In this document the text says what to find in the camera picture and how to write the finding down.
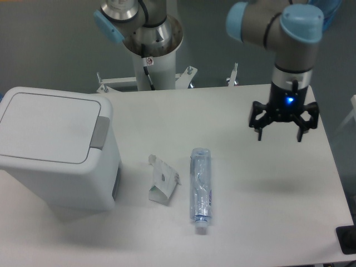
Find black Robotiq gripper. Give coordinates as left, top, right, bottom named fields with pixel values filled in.
left=248, top=82, right=320, bottom=143

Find blue plastic bag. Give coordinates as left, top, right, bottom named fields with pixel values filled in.
left=319, top=0, right=342, bottom=32

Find white push-button trash can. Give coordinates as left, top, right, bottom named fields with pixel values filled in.
left=1, top=87, right=122, bottom=211

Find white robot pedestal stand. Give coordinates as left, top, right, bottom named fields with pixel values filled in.
left=95, top=16, right=240, bottom=93

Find crumpled white paper carton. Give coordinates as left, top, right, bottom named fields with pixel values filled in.
left=148, top=154, right=181, bottom=206

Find white frame at right edge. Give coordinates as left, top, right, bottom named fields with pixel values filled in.
left=341, top=95, right=356, bottom=128

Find crushed clear plastic bottle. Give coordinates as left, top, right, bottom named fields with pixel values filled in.
left=190, top=148, right=212, bottom=235

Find black device at table edge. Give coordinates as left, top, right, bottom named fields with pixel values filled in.
left=336, top=225, right=355, bottom=255

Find black cable on pedestal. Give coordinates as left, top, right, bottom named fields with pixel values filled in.
left=140, top=43, right=156, bottom=91

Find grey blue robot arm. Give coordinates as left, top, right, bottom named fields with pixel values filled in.
left=93, top=1, right=324, bottom=140

